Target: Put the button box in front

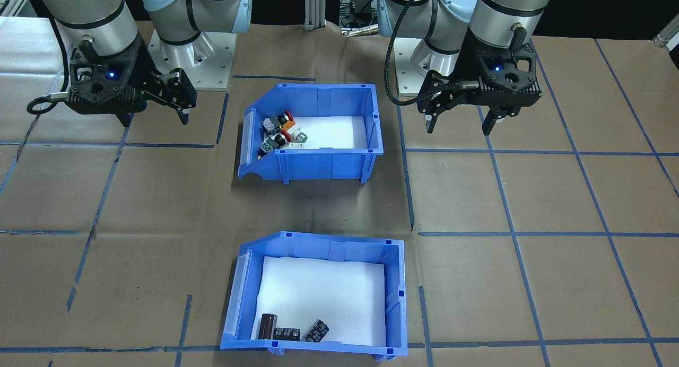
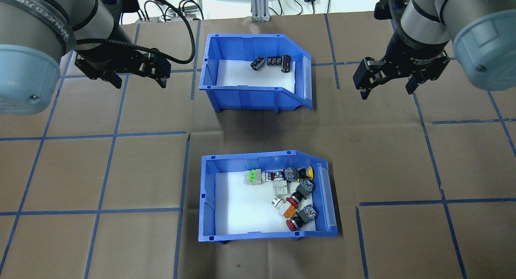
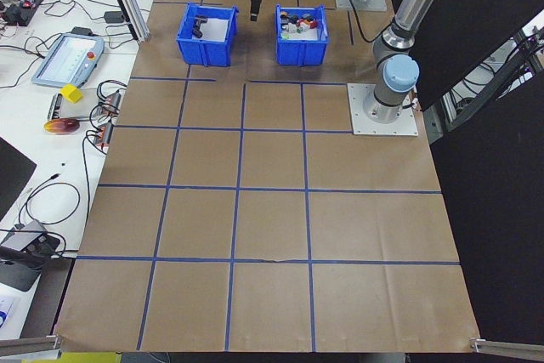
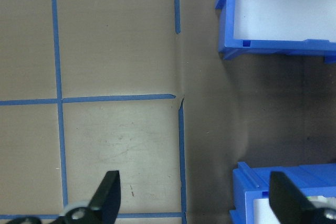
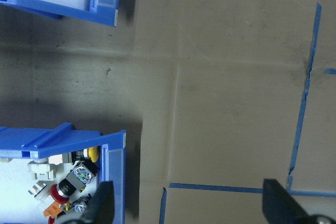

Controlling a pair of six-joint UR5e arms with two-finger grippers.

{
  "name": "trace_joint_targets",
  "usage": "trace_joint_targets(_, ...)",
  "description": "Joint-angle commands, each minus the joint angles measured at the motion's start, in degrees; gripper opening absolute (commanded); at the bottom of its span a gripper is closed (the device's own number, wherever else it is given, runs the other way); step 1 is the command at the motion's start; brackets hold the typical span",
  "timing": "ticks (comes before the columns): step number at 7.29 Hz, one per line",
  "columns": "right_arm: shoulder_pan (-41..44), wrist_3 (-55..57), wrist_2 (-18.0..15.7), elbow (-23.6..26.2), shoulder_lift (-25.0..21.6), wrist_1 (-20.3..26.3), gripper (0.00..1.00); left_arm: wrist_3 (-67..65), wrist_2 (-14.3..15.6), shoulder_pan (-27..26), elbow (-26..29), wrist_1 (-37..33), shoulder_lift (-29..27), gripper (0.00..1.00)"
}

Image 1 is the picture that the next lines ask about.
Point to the blue bin with buttons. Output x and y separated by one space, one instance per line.
318 165

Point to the blue bin with capacitors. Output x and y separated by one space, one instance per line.
318 349

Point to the red mushroom push button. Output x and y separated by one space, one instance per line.
289 115

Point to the green push button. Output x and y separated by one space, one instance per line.
301 137

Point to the silver metal cylinder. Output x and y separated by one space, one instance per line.
360 31

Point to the black power adapter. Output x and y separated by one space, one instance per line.
361 6

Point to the white square base plate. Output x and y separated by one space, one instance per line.
408 86
220 64

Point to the aluminium profile post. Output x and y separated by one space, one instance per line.
314 6

